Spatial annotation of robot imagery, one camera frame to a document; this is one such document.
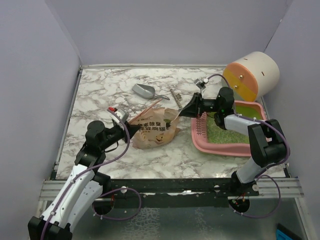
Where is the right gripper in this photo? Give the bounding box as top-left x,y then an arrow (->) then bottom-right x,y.
178,92 -> 222,119

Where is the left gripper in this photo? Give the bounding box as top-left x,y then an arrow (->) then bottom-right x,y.
100,120 -> 141,151

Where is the metal bag sealing clip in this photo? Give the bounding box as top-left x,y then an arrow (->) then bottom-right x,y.
169,88 -> 183,110

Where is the cat litter bag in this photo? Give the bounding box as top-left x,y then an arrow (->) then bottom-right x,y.
129,100 -> 180,150

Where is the grey metal litter scoop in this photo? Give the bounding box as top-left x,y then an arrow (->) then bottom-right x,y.
131,83 -> 170,101

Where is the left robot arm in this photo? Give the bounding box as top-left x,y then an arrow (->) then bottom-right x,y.
27,120 -> 140,240

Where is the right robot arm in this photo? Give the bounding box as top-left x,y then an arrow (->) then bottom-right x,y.
179,87 -> 290,196

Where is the pink litter box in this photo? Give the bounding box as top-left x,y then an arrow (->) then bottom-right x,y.
191,100 -> 267,157

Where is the cylindrical drawer cabinet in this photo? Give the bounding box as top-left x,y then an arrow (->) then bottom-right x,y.
222,51 -> 280,102

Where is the black base bar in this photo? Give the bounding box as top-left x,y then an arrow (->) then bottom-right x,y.
93,178 -> 259,213

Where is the blue object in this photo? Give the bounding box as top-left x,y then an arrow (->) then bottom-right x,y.
275,223 -> 302,240

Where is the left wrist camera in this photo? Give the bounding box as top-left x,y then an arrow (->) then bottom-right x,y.
108,107 -> 129,129

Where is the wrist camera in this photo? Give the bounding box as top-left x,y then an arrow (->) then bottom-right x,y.
108,107 -> 129,129
194,78 -> 209,96

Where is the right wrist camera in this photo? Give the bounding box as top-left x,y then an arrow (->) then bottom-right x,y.
194,78 -> 209,96

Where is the aluminium frame rail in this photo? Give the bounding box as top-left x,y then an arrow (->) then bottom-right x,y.
39,177 -> 304,201

